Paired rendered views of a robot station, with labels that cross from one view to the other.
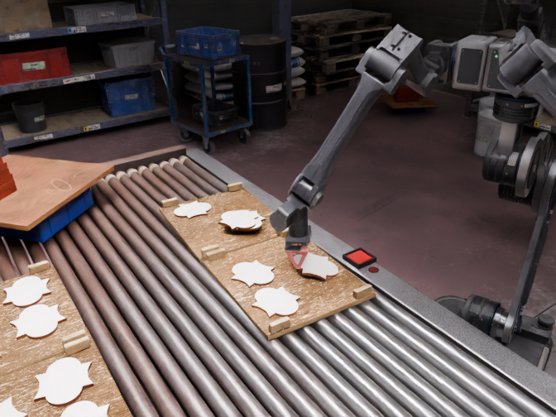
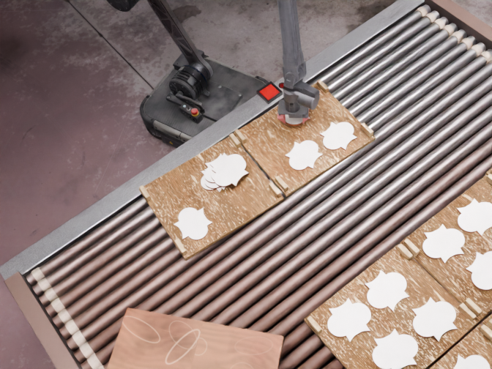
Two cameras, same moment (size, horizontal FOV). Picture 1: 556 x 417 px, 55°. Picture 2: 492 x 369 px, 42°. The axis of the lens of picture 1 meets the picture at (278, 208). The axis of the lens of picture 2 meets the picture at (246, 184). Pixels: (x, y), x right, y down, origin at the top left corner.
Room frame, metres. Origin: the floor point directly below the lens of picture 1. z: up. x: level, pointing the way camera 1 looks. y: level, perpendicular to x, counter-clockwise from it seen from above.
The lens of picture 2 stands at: (1.41, 1.43, 2.92)
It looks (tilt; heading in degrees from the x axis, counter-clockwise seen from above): 58 degrees down; 275
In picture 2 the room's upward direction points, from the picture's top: 11 degrees counter-clockwise
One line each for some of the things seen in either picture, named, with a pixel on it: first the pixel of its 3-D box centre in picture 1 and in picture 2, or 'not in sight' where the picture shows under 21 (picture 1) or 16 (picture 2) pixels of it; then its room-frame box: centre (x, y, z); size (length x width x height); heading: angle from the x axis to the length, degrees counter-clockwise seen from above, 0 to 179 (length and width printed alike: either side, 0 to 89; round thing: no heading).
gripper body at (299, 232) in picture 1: (298, 227); (292, 103); (1.33, -0.06, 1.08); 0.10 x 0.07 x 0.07; 171
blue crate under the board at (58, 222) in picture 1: (32, 205); not in sight; (1.73, 0.89, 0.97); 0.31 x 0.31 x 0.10; 73
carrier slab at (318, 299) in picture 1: (285, 278); (303, 136); (1.30, -0.02, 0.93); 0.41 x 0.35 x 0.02; 30
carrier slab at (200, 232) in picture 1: (224, 220); (210, 194); (1.66, 0.19, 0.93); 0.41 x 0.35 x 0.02; 29
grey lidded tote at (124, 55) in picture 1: (127, 52); not in sight; (5.72, 1.54, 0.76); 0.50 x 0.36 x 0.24; 130
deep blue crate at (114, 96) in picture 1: (126, 93); not in sight; (5.72, 1.63, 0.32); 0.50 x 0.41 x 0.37; 120
